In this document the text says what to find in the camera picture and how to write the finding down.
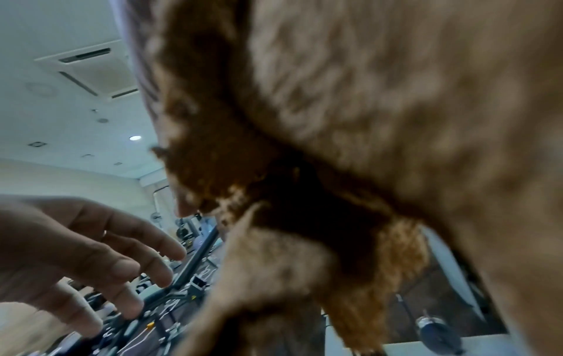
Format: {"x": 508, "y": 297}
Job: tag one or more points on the white ceiling air vent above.
{"x": 92, "y": 69}

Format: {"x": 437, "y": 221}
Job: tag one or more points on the round ceiling speaker grille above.
{"x": 42, "y": 87}

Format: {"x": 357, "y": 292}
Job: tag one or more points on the brown cleaning cloth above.
{"x": 352, "y": 121}

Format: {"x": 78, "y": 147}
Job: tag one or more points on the person's left hand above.
{"x": 57, "y": 243}

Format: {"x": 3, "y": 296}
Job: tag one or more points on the black round weight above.
{"x": 435, "y": 332}

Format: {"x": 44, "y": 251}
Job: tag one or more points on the round lit ceiling light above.
{"x": 135, "y": 138}

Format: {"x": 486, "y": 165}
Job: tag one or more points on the person's right hand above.
{"x": 136, "y": 59}

